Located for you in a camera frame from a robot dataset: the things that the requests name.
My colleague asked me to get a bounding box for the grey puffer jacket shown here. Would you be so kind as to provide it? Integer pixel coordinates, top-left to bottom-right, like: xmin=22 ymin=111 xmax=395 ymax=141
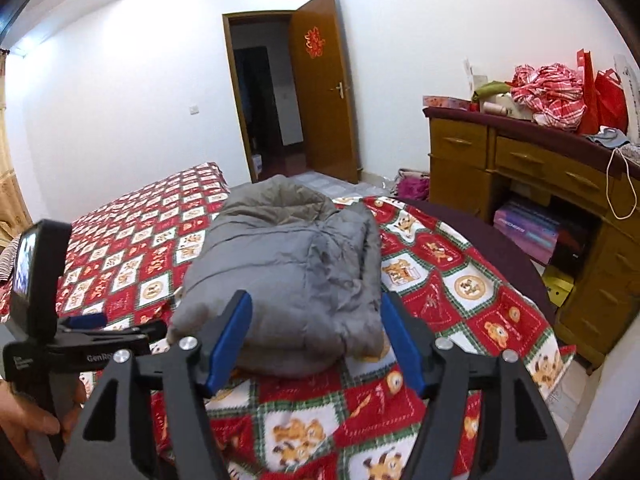
xmin=167 ymin=176 xmax=384 ymax=378

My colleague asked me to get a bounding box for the pile of clothes on floor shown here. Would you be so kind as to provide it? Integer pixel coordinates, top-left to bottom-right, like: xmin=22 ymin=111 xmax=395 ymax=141
xmin=393 ymin=168 xmax=431 ymax=200

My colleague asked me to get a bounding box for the person's left hand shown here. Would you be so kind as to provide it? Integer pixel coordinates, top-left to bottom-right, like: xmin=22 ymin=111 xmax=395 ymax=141
xmin=1 ymin=378 xmax=87 ymax=477

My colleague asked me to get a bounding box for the striped grey pillow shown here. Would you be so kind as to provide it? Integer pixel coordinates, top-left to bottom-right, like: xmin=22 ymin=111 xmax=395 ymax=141
xmin=0 ymin=246 xmax=17 ymax=283

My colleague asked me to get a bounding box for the beige patterned curtain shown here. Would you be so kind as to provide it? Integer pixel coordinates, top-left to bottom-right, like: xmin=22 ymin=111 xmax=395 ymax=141
xmin=0 ymin=50 xmax=32 ymax=249

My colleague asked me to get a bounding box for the red bear patterned bedspread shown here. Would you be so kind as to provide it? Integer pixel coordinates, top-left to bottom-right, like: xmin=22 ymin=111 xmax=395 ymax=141
xmin=0 ymin=160 xmax=576 ymax=480

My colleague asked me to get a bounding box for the stack of books under desk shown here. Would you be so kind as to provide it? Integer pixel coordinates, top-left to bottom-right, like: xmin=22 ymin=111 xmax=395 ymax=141
xmin=492 ymin=202 xmax=560 ymax=264

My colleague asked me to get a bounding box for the wooden dresser desk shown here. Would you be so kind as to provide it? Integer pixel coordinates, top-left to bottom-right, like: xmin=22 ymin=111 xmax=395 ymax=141
xmin=423 ymin=107 xmax=639 ymax=370

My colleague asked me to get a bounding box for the flat pink box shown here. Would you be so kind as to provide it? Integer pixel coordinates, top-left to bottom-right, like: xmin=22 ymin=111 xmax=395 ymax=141
xmin=423 ymin=96 xmax=473 ymax=110

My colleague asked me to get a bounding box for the brown wooden door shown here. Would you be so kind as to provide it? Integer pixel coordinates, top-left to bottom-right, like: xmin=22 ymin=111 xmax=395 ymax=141
xmin=288 ymin=0 xmax=359 ymax=183

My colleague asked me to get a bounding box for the red gift bag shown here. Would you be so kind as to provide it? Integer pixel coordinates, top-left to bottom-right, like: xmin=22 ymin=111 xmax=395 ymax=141
xmin=576 ymin=49 xmax=628 ymax=136

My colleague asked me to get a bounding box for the red white plaid cloth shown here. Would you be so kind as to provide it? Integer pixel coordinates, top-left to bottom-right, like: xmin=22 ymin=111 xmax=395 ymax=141
xmin=510 ymin=63 xmax=586 ymax=131

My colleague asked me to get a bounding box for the green cloth on dresser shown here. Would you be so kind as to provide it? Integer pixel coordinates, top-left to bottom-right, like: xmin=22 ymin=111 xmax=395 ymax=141
xmin=472 ymin=80 xmax=511 ymax=102

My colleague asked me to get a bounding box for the red double happiness decal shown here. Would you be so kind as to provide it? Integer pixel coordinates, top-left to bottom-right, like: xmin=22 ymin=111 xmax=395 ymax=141
xmin=304 ymin=26 xmax=326 ymax=58

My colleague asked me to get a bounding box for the white cord on dresser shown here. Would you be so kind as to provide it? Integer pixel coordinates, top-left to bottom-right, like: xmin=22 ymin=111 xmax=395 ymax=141
xmin=604 ymin=145 xmax=639 ymax=221

